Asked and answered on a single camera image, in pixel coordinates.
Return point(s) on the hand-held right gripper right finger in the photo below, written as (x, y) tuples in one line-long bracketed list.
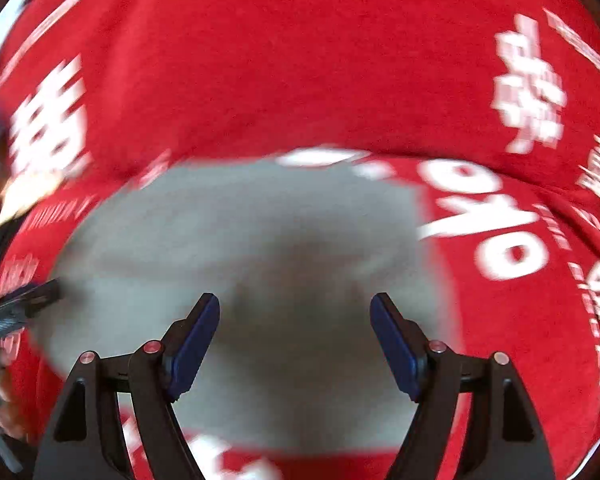
[(397, 350)]

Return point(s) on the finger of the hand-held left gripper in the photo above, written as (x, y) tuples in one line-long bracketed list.
[(35, 296)]

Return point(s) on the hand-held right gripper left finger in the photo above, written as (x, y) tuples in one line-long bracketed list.
[(195, 345)]

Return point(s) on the grey long-sleeve small shirt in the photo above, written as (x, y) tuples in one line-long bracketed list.
[(260, 220)]

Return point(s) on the person's left hand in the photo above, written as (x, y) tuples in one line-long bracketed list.
[(9, 417)]

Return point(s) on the dark cloth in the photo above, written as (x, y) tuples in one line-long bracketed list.
[(0, 245)]

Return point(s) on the pale yellow object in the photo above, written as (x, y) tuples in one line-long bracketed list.
[(22, 200)]

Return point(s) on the red printed sofa cover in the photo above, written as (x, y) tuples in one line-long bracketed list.
[(290, 50)]

